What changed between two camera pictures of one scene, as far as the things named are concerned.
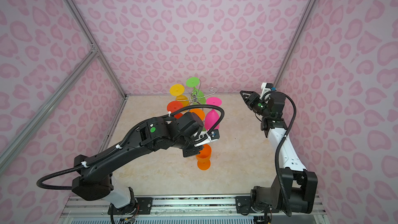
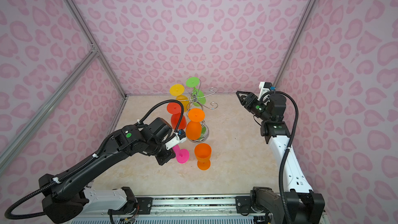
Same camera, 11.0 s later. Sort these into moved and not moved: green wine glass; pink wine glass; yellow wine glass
Moved: pink wine glass
Not moved: green wine glass; yellow wine glass
